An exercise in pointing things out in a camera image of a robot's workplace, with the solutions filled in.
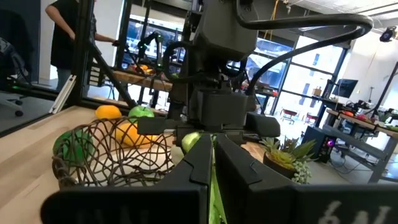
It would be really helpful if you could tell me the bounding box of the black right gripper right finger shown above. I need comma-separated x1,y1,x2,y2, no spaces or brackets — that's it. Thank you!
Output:
215,134,398,224

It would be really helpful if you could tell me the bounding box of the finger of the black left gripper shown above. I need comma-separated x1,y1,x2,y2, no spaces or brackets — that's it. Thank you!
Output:
245,111,282,138
137,116,177,136

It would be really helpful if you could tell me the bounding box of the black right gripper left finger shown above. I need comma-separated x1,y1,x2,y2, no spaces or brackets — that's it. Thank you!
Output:
40,134,213,224

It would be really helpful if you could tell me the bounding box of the green apple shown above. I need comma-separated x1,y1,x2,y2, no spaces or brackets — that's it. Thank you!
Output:
127,105,155,124

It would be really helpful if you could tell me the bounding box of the orange fruit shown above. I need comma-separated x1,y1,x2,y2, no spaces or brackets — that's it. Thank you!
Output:
95,105,123,121
114,122,160,147

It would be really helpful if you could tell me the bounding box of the green round fruit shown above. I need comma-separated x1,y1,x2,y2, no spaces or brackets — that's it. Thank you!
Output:
181,131,202,154

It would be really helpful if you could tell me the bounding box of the green celery stalk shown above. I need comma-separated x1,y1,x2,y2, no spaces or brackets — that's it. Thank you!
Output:
208,134,228,224

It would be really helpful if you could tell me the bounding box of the potted succulent plant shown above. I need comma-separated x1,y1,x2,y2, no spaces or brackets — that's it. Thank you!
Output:
259,136,318,185

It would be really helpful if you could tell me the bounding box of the background wooden table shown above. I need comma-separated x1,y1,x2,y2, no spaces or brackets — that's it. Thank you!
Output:
111,68,174,92

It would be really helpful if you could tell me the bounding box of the black computer tower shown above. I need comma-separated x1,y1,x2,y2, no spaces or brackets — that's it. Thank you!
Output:
302,125,337,164

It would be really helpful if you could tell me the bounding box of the white round plate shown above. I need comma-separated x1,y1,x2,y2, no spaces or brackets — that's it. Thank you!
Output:
74,144,185,188

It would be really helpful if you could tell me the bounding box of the green lime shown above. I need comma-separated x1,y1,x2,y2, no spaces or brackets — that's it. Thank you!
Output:
52,129,96,166

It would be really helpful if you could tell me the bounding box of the black computer monitor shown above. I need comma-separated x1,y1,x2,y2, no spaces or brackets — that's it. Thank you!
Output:
331,78,359,99

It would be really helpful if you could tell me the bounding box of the white aluminium bar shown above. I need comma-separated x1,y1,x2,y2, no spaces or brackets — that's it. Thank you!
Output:
49,74,77,114

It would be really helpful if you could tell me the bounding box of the wooden workbench with metal legs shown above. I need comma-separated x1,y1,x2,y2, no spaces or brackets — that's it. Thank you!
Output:
322,108,398,184

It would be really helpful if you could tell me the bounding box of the person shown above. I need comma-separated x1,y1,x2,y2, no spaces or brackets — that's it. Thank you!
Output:
45,0,119,91

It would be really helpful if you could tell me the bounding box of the black aluminium rig frame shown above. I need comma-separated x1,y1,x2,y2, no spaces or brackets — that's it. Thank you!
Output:
70,0,170,118

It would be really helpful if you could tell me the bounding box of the dark wire basket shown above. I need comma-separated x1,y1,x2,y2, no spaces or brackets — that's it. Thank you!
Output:
51,116,177,189

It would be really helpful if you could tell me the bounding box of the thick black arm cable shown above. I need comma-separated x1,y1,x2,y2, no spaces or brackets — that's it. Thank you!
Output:
234,0,374,96

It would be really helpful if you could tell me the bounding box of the black ceiling-mounted camera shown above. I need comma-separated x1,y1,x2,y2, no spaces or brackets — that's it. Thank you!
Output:
379,26,398,43

